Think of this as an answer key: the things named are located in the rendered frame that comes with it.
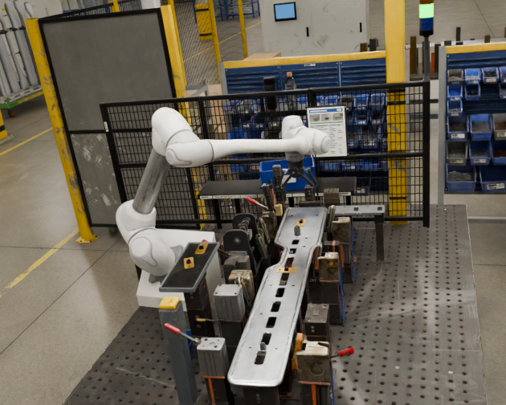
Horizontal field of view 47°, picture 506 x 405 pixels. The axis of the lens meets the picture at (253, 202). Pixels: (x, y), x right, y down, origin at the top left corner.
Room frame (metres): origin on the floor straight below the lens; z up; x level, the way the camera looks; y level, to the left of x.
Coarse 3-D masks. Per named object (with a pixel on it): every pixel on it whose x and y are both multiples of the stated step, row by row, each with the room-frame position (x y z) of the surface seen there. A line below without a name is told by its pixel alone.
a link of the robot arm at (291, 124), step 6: (288, 120) 2.58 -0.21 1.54; (294, 120) 2.58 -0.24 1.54; (300, 120) 2.60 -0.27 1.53; (282, 126) 2.60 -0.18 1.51; (288, 126) 2.57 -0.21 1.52; (294, 126) 2.56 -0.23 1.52; (300, 126) 2.57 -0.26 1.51; (282, 132) 2.60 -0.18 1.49; (288, 132) 2.56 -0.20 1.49; (294, 132) 2.54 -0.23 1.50; (282, 138) 2.61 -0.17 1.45; (288, 138) 2.56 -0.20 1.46
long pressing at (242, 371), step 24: (288, 216) 2.71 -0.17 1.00; (312, 216) 2.67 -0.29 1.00; (288, 240) 2.44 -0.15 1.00; (312, 240) 2.41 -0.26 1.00; (264, 288) 2.04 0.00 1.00; (288, 288) 2.02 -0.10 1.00; (264, 312) 1.87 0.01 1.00; (288, 312) 1.85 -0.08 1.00; (288, 336) 1.70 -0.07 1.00; (240, 360) 1.60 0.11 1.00; (264, 360) 1.59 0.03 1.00; (240, 384) 1.49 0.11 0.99; (264, 384) 1.47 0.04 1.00
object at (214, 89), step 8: (208, 88) 6.01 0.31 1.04; (216, 88) 5.95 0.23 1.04; (216, 104) 5.64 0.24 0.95; (216, 112) 5.61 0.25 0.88; (224, 112) 5.88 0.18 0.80; (208, 128) 5.39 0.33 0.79; (216, 128) 5.80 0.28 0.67; (224, 128) 5.50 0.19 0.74; (200, 136) 5.84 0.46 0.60; (216, 136) 5.37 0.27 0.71; (224, 136) 5.35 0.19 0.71; (224, 168) 5.36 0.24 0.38; (256, 200) 5.28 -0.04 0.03
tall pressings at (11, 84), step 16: (16, 0) 12.09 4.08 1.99; (0, 16) 11.82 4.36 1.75; (32, 16) 12.38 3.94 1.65; (16, 32) 12.12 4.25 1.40; (0, 48) 11.53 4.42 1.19; (0, 64) 11.36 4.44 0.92; (16, 64) 11.85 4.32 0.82; (32, 64) 12.22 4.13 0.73; (0, 80) 11.25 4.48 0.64; (16, 80) 11.62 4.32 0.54; (32, 80) 12.08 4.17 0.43
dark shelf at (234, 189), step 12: (240, 180) 3.25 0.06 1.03; (252, 180) 3.22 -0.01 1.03; (324, 180) 3.07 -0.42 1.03; (336, 180) 3.05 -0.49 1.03; (348, 180) 3.03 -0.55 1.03; (204, 192) 3.12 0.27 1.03; (216, 192) 3.10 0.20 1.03; (228, 192) 3.08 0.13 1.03; (240, 192) 3.05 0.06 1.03; (252, 192) 3.03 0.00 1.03; (288, 192) 2.96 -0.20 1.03; (300, 192) 2.94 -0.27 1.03; (348, 192) 2.87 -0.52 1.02
